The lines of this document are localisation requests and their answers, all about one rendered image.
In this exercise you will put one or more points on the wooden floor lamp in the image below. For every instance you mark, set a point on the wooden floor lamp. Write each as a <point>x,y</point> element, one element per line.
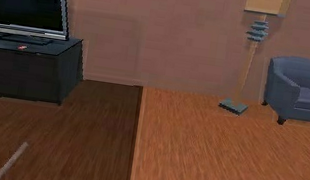
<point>250,57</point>

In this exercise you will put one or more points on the black television cabinet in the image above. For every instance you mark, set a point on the black television cabinet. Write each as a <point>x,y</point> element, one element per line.
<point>20,72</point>

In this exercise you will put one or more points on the small red remote control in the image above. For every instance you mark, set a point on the small red remote control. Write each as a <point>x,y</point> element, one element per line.
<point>22,47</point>

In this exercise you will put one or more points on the blue armchair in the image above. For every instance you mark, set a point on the blue armchair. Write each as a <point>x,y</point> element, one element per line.
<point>300,91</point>

